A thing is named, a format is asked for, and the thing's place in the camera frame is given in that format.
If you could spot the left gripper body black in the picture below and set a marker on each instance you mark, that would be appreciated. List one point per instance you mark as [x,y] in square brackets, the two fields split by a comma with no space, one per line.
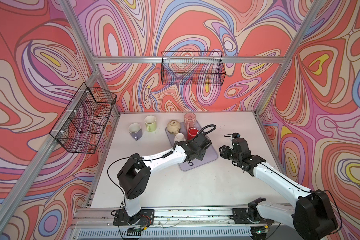
[200,155]

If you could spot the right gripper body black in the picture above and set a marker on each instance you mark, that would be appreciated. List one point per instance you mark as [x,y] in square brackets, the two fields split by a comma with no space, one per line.
[229,154]

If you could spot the light green mug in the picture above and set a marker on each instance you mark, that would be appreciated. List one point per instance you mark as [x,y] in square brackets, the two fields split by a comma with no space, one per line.
[151,123]

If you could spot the lavender mug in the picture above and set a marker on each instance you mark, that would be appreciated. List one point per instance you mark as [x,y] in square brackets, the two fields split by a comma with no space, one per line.
[135,131]

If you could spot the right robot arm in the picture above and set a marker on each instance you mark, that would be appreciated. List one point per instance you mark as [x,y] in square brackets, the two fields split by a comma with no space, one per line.
[310,214]

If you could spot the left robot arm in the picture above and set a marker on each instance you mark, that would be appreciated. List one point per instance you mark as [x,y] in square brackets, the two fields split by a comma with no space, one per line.
[134,176]

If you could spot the red mug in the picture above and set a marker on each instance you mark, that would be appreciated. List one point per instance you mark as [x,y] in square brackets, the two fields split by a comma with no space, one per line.
[192,133]

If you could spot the white mug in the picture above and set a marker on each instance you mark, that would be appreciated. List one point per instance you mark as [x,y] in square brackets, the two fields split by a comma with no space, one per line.
[179,137]

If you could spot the pink patterned mug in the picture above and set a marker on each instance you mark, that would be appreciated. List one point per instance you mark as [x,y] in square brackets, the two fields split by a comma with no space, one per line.
[189,120]

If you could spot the lavender tray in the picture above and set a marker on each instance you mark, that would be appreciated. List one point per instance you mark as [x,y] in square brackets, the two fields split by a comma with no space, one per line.
[210,155]

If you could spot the beige ceramic teapot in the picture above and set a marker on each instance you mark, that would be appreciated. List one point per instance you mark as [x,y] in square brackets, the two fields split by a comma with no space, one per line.
[174,127]

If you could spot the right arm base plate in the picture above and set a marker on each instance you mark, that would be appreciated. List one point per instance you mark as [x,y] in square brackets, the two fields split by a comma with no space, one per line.
[244,216]

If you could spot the black wire basket back wall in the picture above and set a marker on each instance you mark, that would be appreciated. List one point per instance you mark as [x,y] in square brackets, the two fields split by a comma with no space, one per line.
[192,68]

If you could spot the black wire basket wall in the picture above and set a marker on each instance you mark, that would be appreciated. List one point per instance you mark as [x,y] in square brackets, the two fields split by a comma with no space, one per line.
[192,68]
[88,114]

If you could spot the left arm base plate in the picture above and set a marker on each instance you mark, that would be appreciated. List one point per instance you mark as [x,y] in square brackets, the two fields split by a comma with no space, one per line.
[144,218]

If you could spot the black wire basket left wall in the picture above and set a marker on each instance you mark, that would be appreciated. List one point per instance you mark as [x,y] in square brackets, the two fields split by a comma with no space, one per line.
[88,114]

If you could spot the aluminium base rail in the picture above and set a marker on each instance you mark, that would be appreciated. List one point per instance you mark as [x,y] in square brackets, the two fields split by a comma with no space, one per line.
[178,223]

